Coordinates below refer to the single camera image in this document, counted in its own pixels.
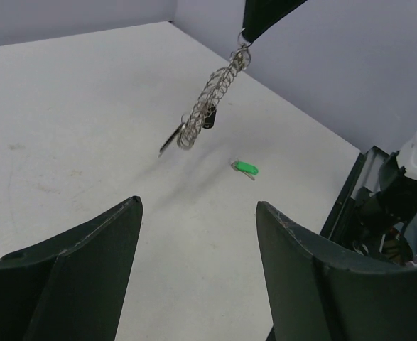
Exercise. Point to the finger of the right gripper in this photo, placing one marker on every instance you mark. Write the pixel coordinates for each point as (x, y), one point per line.
(260, 15)

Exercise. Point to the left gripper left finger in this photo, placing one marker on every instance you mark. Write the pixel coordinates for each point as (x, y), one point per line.
(71, 286)

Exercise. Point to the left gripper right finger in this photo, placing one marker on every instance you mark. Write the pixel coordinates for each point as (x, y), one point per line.
(319, 290)

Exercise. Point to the black tag key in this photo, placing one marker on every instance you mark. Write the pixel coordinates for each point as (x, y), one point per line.
(210, 116)

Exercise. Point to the metal disc with keyrings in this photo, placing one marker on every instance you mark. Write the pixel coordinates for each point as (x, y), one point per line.
(214, 90)

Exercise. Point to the green tag key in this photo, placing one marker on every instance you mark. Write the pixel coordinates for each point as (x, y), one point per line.
(245, 168)

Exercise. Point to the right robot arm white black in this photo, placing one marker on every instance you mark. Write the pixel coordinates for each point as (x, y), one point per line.
(376, 205)

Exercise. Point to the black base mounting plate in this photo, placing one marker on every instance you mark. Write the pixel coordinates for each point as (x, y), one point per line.
(362, 180)

